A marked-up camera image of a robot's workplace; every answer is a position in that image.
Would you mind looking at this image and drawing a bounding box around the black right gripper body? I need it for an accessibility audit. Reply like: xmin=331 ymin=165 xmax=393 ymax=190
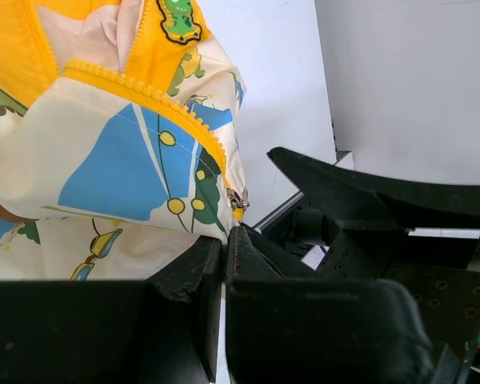
xmin=259 ymin=199 xmax=480 ymax=384

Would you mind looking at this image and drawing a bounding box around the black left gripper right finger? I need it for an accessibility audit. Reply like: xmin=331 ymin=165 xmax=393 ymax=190
xmin=226 ymin=226 xmax=434 ymax=383

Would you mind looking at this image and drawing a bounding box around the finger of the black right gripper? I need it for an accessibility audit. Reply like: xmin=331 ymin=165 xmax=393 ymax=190
xmin=267 ymin=147 xmax=480 ymax=231

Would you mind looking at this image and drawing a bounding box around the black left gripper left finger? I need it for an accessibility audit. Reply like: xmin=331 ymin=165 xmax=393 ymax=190
xmin=0 ymin=237 xmax=222 ymax=383

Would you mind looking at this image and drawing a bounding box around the yellow and white kids jacket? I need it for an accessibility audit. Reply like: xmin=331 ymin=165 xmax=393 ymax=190
xmin=0 ymin=1 xmax=249 ymax=281

